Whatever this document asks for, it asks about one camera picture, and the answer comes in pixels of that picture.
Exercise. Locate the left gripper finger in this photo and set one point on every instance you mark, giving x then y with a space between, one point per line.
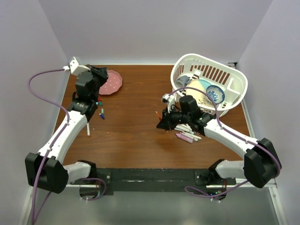
92 68
102 71

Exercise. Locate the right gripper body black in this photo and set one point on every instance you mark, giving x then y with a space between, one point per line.
178 117

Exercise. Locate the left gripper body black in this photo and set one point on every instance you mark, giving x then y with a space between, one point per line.
100 80

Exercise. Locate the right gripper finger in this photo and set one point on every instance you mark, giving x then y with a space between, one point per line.
167 125
166 115

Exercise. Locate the mint cap acrylic marker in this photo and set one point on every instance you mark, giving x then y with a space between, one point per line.
179 129

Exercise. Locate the purple pink highlighter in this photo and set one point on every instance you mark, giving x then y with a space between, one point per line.
185 138

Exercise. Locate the peach cap acrylic marker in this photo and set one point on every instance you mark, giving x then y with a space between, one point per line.
188 133

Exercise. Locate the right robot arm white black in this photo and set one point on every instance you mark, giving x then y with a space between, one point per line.
259 161

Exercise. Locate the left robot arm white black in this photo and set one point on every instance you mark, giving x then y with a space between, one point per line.
45 169

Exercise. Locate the pink polka dot plate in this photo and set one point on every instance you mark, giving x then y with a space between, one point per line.
113 83

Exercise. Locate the grey marker near right gripper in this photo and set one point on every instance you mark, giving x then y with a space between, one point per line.
196 138

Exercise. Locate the grey blue mug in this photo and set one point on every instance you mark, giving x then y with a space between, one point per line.
182 81

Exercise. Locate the blue patterned bowl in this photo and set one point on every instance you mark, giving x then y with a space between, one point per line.
215 93

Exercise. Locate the white plastic basket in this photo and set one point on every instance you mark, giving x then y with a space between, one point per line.
204 72

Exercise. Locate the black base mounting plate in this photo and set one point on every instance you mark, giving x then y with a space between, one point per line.
157 180

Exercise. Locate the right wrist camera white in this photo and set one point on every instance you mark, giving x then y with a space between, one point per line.
169 100

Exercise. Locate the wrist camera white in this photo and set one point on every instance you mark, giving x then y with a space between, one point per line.
169 100
75 68

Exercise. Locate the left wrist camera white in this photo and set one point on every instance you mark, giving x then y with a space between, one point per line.
75 68

